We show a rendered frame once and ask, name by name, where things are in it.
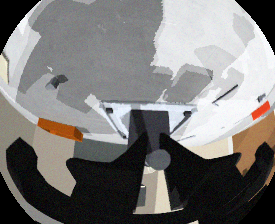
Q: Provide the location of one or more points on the orange rectangular tray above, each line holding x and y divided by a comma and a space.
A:
66, 131

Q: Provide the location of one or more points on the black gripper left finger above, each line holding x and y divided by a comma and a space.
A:
124, 173

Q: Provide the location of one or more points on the red-handled screwdriver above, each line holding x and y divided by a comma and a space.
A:
258, 112

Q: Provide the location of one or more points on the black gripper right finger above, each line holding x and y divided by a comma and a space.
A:
188, 171

